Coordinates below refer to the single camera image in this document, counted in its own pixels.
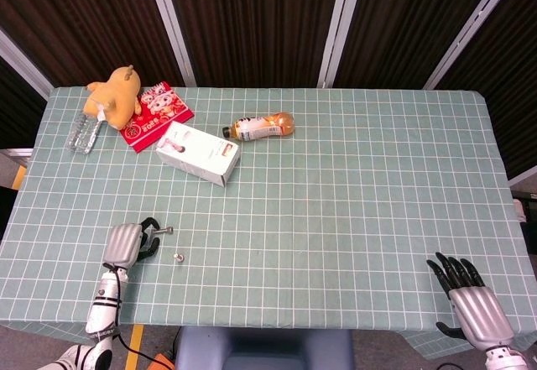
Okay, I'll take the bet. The red snack packet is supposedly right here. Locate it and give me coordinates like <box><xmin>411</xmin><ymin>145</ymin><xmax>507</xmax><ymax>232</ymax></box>
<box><xmin>119</xmin><ymin>81</ymin><xmax>196</xmax><ymax>153</ymax></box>

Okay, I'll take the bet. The white partition frame post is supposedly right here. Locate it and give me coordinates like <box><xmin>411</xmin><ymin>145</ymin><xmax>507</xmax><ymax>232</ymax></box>
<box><xmin>0</xmin><ymin>28</ymin><xmax>54</xmax><ymax>101</ymax></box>
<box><xmin>144</xmin><ymin>0</ymin><xmax>197</xmax><ymax>88</ymax></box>
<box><xmin>317</xmin><ymin>0</ymin><xmax>357</xmax><ymax>89</ymax></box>
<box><xmin>423</xmin><ymin>0</ymin><xmax>528</xmax><ymax>91</ymax></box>

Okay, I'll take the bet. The white cardboard product box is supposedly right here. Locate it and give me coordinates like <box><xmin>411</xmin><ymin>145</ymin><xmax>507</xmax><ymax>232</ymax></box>
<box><xmin>155</xmin><ymin>120</ymin><xmax>241</xmax><ymax>187</ymax></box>

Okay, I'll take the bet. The dark brown corrugated panel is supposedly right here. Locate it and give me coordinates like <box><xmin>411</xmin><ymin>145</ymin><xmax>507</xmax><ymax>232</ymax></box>
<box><xmin>0</xmin><ymin>57</ymin><xmax>48</xmax><ymax>149</ymax></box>
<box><xmin>0</xmin><ymin>0</ymin><xmax>185</xmax><ymax>88</ymax></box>
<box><xmin>335</xmin><ymin>0</ymin><xmax>515</xmax><ymax>90</ymax></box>
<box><xmin>435</xmin><ymin>0</ymin><xmax>537</xmax><ymax>180</ymax></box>
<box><xmin>161</xmin><ymin>0</ymin><xmax>343</xmax><ymax>89</ymax></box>

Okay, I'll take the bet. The clear empty plastic bottle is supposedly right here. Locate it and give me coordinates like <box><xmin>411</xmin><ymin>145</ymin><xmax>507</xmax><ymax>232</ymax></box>
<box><xmin>65</xmin><ymin>112</ymin><xmax>104</xmax><ymax>155</ymax></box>

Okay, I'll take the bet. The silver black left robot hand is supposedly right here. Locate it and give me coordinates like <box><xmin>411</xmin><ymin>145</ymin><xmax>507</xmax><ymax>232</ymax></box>
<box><xmin>102</xmin><ymin>216</ymin><xmax>161</xmax><ymax>269</ymax></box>

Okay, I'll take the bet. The green checked tablecloth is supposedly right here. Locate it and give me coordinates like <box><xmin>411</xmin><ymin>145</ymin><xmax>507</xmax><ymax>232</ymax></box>
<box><xmin>0</xmin><ymin>86</ymin><xmax>537</xmax><ymax>361</ymax></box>

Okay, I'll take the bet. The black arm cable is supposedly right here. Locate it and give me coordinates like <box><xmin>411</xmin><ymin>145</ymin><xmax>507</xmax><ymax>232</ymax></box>
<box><xmin>102</xmin><ymin>263</ymin><xmax>169</xmax><ymax>365</ymax></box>

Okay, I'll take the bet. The orange plush animal toy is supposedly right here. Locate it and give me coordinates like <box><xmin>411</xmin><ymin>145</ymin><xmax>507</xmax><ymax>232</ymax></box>
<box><xmin>82</xmin><ymin>65</ymin><xmax>143</xmax><ymax>131</ymax></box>

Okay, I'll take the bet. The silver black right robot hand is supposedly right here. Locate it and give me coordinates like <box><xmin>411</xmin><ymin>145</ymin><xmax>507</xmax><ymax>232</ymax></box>
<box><xmin>426</xmin><ymin>251</ymin><xmax>516</xmax><ymax>351</ymax></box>

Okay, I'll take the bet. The orange drink plastic bottle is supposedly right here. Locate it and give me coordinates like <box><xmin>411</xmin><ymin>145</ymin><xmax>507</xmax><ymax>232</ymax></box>
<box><xmin>222</xmin><ymin>112</ymin><xmax>295</xmax><ymax>142</ymax></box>

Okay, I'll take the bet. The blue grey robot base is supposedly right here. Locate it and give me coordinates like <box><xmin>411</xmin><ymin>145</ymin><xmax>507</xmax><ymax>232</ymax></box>
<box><xmin>174</xmin><ymin>326</ymin><xmax>356</xmax><ymax>370</ymax></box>

